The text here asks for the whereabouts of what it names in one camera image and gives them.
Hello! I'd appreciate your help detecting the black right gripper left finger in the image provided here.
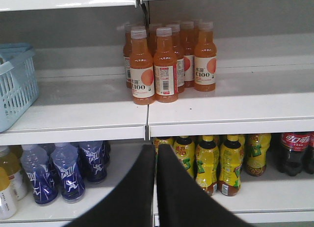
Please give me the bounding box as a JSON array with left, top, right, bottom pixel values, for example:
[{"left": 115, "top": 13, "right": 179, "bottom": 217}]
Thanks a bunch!
[{"left": 66, "top": 144, "right": 155, "bottom": 227}]

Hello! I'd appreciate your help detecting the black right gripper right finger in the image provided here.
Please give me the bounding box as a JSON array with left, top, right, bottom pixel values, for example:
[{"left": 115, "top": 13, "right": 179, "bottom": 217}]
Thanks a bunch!
[{"left": 157, "top": 144, "right": 252, "bottom": 227}]

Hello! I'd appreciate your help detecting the light blue plastic basket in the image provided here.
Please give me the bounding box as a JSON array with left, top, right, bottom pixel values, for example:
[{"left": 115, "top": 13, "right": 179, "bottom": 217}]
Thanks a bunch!
[{"left": 0, "top": 43, "right": 39, "bottom": 132}]

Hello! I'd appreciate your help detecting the yellow lemon tea bottle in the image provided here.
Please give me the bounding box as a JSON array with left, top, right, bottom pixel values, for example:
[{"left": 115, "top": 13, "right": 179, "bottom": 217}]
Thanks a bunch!
[
  {"left": 173, "top": 136, "right": 195, "bottom": 178},
  {"left": 196, "top": 135, "right": 219, "bottom": 196},
  {"left": 153, "top": 137, "right": 174, "bottom": 154},
  {"left": 218, "top": 134, "right": 242, "bottom": 196}
]

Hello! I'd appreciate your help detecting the blue sports drink bottle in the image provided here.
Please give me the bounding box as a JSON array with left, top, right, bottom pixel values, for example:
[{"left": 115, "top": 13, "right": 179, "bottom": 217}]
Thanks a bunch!
[
  {"left": 21, "top": 144, "right": 58, "bottom": 205},
  {"left": 52, "top": 142, "right": 85, "bottom": 203},
  {"left": 79, "top": 141, "right": 107, "bottom": 183}
]

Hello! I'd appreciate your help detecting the dark cola plastic bottle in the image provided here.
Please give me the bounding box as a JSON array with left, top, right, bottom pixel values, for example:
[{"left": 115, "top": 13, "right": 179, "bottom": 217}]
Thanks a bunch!
[
  {"left": 277, "top": 132, "right": 310, "bottom": 176},
  {"left": 304, "top": 132, "right": 314, "bottom": 174}
]

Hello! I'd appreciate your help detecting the orange vitamin drink bottle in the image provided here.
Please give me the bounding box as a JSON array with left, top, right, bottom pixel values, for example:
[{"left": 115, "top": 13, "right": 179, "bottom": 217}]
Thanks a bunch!
[
  {"left": 0, "top": 167, "right": 18, "bottom": 220},
  {"left": 0, "top": 145, "right": 27, "bottom": 200}
]

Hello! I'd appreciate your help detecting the orange C100 juice bottle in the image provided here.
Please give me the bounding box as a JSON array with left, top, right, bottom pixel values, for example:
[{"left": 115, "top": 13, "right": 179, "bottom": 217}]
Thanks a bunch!
[
  {"left": 130, "top": 26, "right": 155, "bottom": 105},
  {"left": 194, "top": 21, "right": 217, "bottom": 92},
  {"left": 154, "top": 27, "right": 178, "bottom": 103}
]

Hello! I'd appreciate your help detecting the white store shelving unit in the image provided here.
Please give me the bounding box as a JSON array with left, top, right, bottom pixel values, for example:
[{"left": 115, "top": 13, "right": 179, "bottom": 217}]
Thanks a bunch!
[{"left": 0, "top": 0, "right": 314, "bottom": 227}]

